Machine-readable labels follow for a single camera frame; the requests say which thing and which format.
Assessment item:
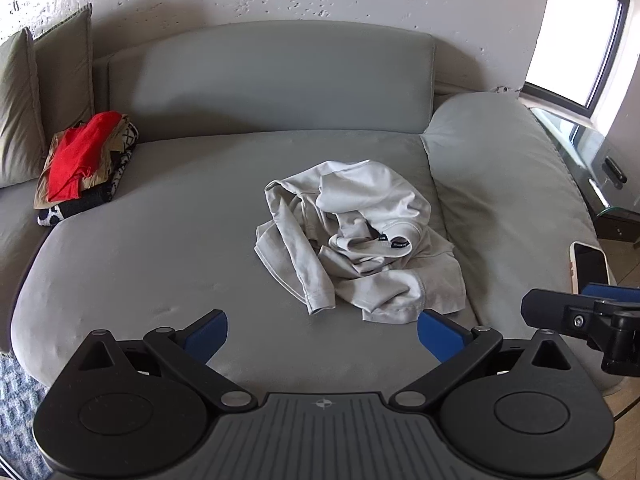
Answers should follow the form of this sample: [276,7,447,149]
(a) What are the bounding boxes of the white smartphone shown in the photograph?
[568,240,612,295]

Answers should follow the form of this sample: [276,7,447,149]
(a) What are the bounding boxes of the black remote control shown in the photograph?
[602,156,629,185]

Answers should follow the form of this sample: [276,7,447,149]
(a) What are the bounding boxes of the glass side table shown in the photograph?
[529,107,640,243]

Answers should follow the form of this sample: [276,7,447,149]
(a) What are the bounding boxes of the pile of folded clothes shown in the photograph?
[37,125,139,227]

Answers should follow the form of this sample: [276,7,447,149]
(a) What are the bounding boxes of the red garment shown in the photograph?
[48,112,124,201]

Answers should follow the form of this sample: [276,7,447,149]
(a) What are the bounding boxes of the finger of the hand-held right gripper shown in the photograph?
[520,288,623,343]
[581,282,640,304]

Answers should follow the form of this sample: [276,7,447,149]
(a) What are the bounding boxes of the olive cushion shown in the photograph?
[0,27,49,189]
[32,3,96,135]

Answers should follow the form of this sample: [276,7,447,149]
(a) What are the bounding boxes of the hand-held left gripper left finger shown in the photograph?
[64,309,258,412]

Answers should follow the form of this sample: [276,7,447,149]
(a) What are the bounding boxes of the grey sofa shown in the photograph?
[0,20,620,397]

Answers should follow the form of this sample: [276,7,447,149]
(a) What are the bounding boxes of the white sweatshirt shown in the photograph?
[254,159,469,325]

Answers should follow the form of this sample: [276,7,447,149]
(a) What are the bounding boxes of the blue patterned rug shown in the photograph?
[0,354,57,480]

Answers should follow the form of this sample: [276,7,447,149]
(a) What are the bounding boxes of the beige garment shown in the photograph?
[33,115,139,210]

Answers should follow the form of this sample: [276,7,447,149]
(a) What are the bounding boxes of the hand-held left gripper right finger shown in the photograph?
[389,309,585,412]

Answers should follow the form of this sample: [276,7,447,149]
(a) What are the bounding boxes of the window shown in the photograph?
[519,0,640,127]

